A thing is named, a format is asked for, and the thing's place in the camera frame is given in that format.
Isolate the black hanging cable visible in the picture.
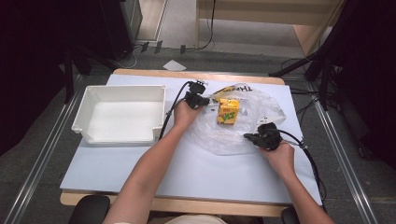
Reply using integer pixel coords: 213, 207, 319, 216
197, 0, 218, 51

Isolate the clear plastic bag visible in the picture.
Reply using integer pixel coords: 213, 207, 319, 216
186, 82, 287, 157

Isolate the black metal stand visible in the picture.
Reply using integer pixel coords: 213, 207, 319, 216
63, 46, 120, 105
268, 46, 334, 112

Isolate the yellow drink carton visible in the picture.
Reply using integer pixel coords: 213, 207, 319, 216
216, 98, 241, 126

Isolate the white plastic bin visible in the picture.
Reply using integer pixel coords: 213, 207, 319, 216
71, 84, 167, 147

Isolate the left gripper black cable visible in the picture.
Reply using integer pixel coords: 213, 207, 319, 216
158, 80, 193, 141

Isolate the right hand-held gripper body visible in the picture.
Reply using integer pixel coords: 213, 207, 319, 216
255, 121, 284, 152

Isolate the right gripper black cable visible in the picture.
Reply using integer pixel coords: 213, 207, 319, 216
277, 128, 327, 213

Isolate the person's left hand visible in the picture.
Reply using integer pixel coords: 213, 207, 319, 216
172, 100, 204, 131

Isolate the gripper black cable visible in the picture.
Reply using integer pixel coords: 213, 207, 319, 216
277, 128, 327, 213
158, 80, 193, 141

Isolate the black chair armrest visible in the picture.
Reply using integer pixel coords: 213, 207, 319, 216
280, 206, 301, 224
67, 194, 111, 224

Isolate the dark cabinet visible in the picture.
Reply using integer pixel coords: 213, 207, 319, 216
98, 0, 144, 62

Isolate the person's light clothing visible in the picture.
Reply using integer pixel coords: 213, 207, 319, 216
163, 214, 229, 224

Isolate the light wooden desk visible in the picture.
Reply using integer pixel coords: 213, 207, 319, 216
194, 0, 347, 57

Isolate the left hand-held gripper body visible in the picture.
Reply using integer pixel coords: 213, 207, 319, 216
184, 79, 207, 110

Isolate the person's right hand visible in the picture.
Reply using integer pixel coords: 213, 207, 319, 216
259, 140, 296, 179

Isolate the metal floor rail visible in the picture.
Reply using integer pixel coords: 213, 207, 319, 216
310, 92, 380, 224
2, 74, 86, 224

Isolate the white paper sheet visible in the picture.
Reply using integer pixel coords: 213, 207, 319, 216
162, 59, 188, 72

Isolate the wooden table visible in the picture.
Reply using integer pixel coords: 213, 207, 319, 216
59, 68, 323, 218

